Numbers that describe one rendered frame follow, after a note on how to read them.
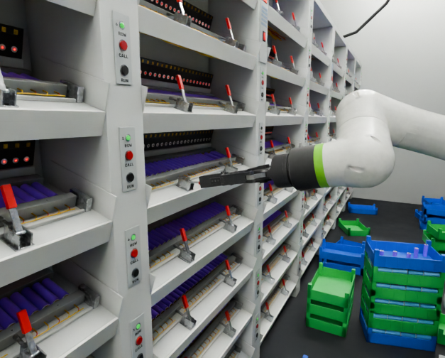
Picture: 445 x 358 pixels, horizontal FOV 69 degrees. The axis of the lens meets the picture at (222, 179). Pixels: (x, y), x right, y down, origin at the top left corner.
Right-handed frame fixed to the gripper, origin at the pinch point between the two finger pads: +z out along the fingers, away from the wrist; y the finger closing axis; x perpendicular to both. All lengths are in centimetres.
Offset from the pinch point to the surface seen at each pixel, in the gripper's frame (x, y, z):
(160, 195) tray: -1.2, -10.4, 9.2
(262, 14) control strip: 52, 44, -4
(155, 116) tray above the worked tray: 16.1, -14.3, 3.1
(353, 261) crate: -81, 163, -2
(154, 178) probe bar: 2.9, -8.6, 11.6
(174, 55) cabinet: 40.4, 19.2, 18.7
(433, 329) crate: -90, 99, -43
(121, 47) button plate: 27.6, -24.3, -0.2
